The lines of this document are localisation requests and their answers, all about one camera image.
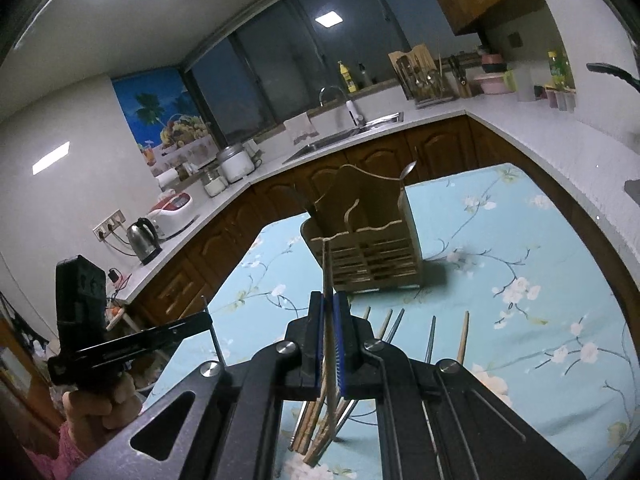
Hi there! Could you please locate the glass jar with white contents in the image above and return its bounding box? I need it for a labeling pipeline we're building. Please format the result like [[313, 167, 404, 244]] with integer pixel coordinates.
[[202, 167, 229, 197]]

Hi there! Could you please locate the steel electric kettle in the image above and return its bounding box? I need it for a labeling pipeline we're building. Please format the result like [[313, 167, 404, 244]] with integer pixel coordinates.
[[125, 217, 164, 266]]

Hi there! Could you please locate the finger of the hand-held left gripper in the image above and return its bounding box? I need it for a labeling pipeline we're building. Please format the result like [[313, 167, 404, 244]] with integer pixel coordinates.
[[102, 310, 214, 363]]

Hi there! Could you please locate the white dish cloth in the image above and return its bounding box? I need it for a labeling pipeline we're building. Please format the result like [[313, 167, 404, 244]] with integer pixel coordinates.
[[284, 112, 321, 145]]

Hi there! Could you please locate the printed palm tree poster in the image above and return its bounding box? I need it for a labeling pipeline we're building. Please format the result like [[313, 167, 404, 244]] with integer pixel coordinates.
[[111, 67, 219, 179]]

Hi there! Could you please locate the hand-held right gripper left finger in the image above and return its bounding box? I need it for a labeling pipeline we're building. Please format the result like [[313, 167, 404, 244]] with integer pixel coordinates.
[[70, 291, 331, 480]]

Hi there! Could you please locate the wooden utensil holder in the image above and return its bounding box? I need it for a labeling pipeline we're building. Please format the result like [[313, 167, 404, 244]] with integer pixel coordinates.
[[300, 164, 424, 294]]

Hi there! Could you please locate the white pitcher with green handle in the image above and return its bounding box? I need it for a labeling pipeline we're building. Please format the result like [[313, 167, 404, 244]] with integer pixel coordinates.
[[504, 67, 544, 103]]

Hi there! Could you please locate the light blue floral tablecloth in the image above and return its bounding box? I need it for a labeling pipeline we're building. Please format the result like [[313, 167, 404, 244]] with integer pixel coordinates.
[[150, 162, 635, 480]]

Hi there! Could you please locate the knife block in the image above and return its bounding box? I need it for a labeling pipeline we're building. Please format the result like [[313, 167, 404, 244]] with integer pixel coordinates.
[[447, 54, 474, 100]]

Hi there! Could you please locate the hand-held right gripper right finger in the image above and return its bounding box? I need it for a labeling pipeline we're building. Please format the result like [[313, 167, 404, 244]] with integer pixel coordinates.
[[332, 292, 588, 480]]

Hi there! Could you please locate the red and white rice cooker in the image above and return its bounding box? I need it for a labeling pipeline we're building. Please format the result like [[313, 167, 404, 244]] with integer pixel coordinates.
[[146, 192, 196, 241]]

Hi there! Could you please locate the person's left hand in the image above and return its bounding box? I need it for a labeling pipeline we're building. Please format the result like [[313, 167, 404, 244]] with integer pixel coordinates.
[[61, 371, 144, 445]]

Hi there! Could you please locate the steel sink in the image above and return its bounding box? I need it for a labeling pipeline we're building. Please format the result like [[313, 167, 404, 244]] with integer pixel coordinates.
[[282, 124, 382, 165]]

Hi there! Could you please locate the metal chopstick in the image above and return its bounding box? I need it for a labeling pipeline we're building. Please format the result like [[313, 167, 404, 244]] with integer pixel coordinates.
[[424, 315, 437, 365], [201, 296, 225, 365], [332, 309, 405, 453], [327, 306, 372, 441]]

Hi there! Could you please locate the yellow green drink bottle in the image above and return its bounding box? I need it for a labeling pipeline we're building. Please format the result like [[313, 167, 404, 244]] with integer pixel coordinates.
[[546, 50, 571, 91]]

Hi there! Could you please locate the steel faucet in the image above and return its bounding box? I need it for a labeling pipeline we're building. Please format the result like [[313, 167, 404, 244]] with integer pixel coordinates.
[[318, 86, 365, 129]]

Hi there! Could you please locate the wall socket strip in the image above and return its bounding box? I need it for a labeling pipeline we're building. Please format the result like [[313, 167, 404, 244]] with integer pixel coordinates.
[[92, 208, 126, 242]]

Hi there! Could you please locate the kitchen window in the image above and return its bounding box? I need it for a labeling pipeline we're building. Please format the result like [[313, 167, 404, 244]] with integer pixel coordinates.
[[181, 0, 418, 150]]

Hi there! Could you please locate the black pan handle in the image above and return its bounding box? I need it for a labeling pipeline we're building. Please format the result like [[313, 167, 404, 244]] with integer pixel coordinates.
[[585, 61, 640, 94]]

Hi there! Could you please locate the white pot with steel lid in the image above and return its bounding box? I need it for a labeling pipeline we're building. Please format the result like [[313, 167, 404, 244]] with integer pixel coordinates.
[[217, 144, 254, 184]]

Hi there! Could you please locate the wooden cutting board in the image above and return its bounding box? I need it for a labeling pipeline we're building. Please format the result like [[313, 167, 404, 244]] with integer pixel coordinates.
[[387, 45, 436, 75]]

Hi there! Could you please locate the row of small spice jars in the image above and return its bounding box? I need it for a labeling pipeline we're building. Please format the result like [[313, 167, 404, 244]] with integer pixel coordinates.
[[542, 87, 577, 112]]

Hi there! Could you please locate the pink basin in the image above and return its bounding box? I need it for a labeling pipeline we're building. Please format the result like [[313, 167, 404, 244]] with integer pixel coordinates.
[[472, 72, 519, 96]]

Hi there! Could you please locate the dish rack with cutlery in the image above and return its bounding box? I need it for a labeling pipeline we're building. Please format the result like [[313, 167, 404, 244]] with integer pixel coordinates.
[[395, 55, 457, 109]]

